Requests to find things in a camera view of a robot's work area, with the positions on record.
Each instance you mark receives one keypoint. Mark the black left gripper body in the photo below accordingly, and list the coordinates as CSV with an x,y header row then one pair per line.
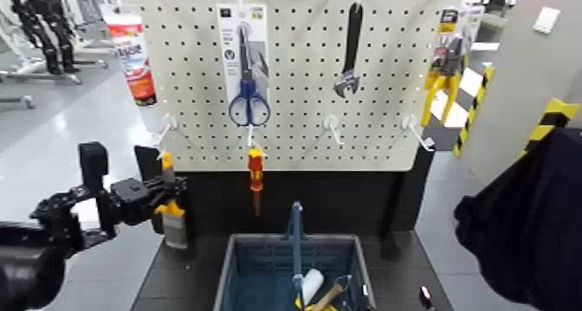
x,y
132,201

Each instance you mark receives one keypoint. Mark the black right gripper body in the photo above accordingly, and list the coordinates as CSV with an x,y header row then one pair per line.
x,y
425,297

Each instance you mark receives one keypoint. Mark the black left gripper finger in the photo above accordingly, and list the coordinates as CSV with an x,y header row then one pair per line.
x,y
169,182
170,196

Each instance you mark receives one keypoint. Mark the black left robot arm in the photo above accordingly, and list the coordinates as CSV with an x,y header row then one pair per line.
x,y
32,262

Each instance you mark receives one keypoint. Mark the blue plastic crate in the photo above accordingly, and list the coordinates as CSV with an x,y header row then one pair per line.
x,y
268,262

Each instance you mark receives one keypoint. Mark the white pegboard hook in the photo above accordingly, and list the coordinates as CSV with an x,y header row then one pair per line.
x,y
416,131
332,124
250,137
167,124

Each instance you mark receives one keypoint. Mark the red yellow screwdriver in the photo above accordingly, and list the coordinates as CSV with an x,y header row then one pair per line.
x,y
256,167

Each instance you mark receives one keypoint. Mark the blue scissors on card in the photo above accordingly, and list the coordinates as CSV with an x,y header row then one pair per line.
x,y
248,99

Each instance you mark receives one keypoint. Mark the red white sealant tube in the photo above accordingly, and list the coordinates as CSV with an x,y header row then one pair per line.
x,y
136,67

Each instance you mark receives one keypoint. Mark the dark hanging cloth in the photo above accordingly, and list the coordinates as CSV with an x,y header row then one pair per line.
x,y
532,222

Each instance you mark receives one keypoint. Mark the black back board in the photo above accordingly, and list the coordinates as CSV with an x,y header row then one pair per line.
x,y
327,199

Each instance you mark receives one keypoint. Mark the white perforated pegboard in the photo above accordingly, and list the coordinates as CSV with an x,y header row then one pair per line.
x,y
309,135

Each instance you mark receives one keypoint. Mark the grey metal stand base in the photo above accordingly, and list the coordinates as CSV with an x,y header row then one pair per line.
x,y
43,77

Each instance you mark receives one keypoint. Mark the long yellow black hazard strip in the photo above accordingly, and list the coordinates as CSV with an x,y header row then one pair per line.
x,y
475,108

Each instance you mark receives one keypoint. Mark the black humanoid robot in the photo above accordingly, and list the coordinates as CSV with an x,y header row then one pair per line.
x,y
45,26

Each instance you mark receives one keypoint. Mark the yellow pliers in package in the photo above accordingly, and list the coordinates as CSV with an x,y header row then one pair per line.
x,y
443,83

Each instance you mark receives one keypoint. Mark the short yellow black hazard strip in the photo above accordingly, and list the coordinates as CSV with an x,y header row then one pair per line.
x,y
550,121

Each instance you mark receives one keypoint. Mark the black adjustable wrench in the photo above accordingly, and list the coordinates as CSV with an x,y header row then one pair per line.
x,y
352,40

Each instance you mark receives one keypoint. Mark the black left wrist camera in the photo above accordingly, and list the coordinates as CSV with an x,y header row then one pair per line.
x,y
93,162

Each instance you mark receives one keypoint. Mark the white wall plate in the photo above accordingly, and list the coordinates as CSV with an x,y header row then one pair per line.
x,y
546,20

